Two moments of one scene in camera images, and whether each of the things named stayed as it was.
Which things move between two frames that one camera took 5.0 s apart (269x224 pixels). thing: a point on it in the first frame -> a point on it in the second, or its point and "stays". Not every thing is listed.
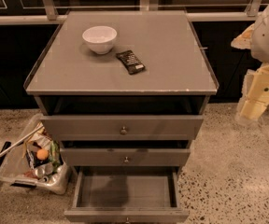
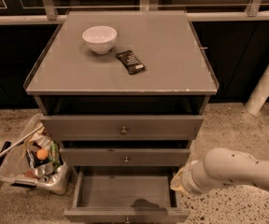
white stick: x=34 y=132 stays
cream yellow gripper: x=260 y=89 -> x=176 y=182
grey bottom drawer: x=126 y=195 stays
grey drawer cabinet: x=105 y=118 stays
